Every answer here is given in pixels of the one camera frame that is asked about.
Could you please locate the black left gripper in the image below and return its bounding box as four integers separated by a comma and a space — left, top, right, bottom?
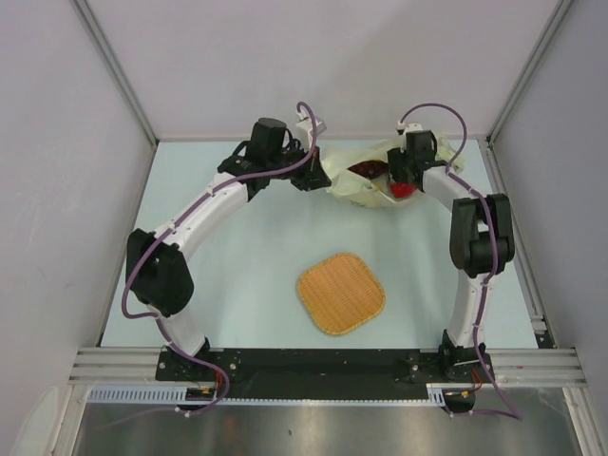
267, 142, 331, 192

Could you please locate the translucent pale green plastic bag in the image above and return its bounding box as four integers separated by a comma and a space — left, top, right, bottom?
321, 130, 472, 210

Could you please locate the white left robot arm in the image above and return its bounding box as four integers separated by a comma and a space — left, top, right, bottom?
122, 114, 331, 380

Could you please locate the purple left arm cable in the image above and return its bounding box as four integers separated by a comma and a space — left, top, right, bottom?
97, 101, 319, 427

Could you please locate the woven bamboo tray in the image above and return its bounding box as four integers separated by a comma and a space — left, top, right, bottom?
296, 253, 386, 336

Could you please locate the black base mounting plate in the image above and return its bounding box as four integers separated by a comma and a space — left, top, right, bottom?
156, 346, 495, 403

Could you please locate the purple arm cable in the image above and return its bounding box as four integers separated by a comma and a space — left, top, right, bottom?
398, 104, 523, 422
97, 101, 319, 427

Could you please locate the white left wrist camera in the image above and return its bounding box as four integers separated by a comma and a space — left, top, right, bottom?
292, 118, 327, 149

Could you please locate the dark red fake fruit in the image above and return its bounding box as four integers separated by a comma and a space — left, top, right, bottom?
348, 160, 389, 180

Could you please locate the red fake dragon fruit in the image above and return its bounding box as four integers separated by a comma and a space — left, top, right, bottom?
388, 181, 418, 200

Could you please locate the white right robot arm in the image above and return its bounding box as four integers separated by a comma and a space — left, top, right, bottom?
388, 127, 515, 381

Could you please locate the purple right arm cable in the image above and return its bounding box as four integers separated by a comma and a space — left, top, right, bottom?
398, 104, 523, 422

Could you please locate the white slotted cable duct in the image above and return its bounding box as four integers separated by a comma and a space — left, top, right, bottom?
87, 385, 446, 407

